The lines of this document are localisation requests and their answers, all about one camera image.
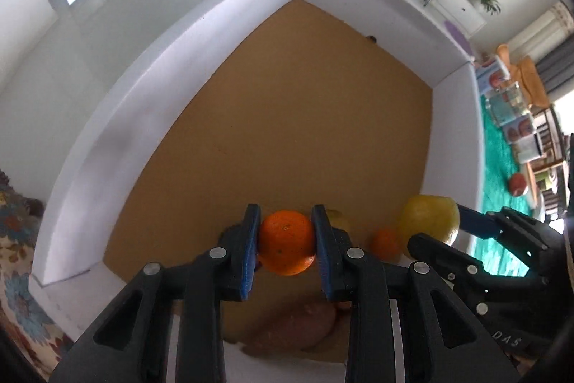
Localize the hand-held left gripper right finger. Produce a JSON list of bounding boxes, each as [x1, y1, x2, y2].
[[311, 204, 521, 383]]

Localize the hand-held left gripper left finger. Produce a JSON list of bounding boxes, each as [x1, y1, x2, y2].
[[53, 204, 262, 383]]

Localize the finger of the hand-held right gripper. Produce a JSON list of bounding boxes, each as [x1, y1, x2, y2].
[[456, 205, 561, 251], [406, 232, 546, 317]]

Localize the large orange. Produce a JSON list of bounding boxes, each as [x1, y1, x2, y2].
[[258, 210, 317, 276]]

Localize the small orange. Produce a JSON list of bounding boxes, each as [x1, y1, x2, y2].
[[370, 228, 402, 262]]

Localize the sweet potato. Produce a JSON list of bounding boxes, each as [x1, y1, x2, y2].
[[224, 298, 355, 361]]

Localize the white box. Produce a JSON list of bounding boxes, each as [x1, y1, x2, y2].
[[29, 0, 486, 383]]

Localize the red apple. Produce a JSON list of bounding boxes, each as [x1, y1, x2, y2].
[[508, 173, 531, 197]]

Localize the green tablecloth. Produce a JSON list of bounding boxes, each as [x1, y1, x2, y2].
[[466, 93, 566, 278]]

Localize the white canister black lid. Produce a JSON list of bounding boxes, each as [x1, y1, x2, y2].
[[516, 136, 545, 162]]

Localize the wooden bench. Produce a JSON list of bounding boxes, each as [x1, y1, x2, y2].
[[524, 105, 568, 204]]

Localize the glass jar blue label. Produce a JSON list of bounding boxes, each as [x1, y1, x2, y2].
[[489, 89, 525, 123]]

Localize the orange cushion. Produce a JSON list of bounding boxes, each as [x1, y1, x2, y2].
[[495, 44, 550, 108]]

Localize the grey curtain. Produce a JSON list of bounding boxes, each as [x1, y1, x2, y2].
[[536, 46, 574, 106]]

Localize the purple round mat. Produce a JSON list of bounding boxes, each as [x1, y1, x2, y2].
[[444, 19, 474, 58]]

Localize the white standing air conditioner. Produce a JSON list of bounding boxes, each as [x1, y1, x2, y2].
[[507, 1, 574, 65]]

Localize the floral blanket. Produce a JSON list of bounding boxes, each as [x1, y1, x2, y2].
[[0, 168, 75, 381]]

